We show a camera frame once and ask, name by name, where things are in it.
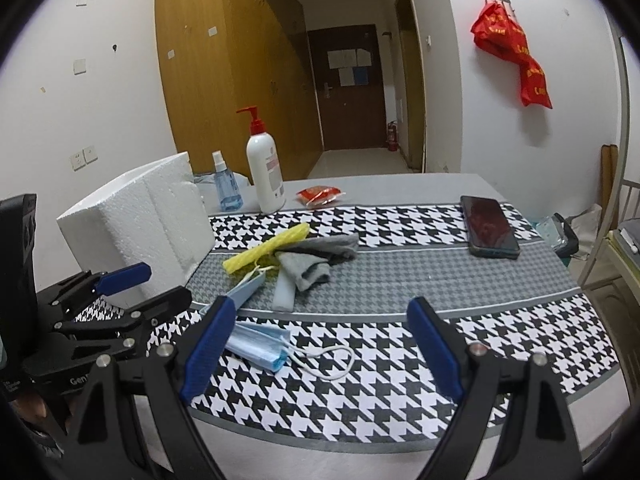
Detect white wall switches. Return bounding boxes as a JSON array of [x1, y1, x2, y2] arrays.
[[70, 145, 98, 171]]

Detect white pump lotion bottle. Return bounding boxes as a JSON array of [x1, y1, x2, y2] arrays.
[[238, 106, 285, 214]]

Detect grey sock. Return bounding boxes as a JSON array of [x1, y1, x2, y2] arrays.
[[274, 234, 359, 292]]

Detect red snack packet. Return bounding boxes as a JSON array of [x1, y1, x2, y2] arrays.
[[296, 185, 344, 208]]

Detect houndstooth table cloth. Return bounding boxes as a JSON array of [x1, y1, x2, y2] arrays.
[[74, 202, 622, 444]]

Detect left hand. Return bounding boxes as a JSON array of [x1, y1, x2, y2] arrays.
[[11, 394, 48, 429]]

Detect black smartphone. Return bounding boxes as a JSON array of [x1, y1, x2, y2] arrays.
[[460, 195, 521, 260]]

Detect blue spray bottle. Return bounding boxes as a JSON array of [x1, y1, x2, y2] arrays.
[[213, 151, 243, 212]]

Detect dark brown entrance door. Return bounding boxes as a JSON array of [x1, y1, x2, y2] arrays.
[[308, 24, 386, 151]]

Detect white styrofoam box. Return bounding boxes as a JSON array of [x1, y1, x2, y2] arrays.
[[56, 152, 215, 310]]

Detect red fire extinguisher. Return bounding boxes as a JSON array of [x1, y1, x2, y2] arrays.
[[386, 120, 399, 152]]

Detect yellow foam net sleeve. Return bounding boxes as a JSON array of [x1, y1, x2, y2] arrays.
[[222, 223, 310, 275]]

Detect white foam strip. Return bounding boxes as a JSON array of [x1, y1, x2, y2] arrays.
[[272, 259, 297, 312]]

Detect blue face masks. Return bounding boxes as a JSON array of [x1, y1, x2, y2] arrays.
[[199, 268, 356, 380]]

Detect red hanging bag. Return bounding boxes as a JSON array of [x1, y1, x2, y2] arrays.
[[471, 0, 552, 110]]

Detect wooden wardrobe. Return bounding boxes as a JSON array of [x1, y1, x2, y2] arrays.
[[154, 0, 322, 180]]

